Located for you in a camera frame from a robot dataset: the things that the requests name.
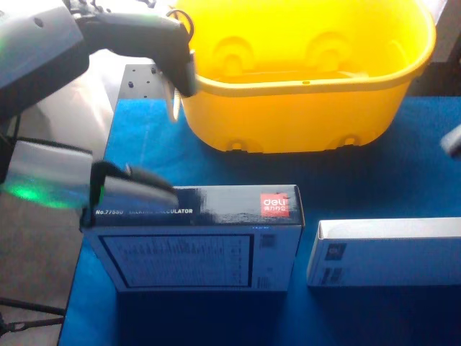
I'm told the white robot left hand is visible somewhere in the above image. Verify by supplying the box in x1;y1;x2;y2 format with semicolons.
0;139;183;221

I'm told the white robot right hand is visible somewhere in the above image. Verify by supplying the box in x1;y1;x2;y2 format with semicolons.
441;123;461;159

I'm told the white cardboard box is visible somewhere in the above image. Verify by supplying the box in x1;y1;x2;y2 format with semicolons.
79;184;306;293

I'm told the blue table cloth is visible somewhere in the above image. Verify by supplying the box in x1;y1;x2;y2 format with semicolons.
59;95;461;346

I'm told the yellow plastic basket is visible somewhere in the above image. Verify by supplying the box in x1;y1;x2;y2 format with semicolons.
171;0;437;155

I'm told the black cable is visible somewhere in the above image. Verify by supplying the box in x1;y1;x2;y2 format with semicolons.
0;297;68;316
0;316;65;334

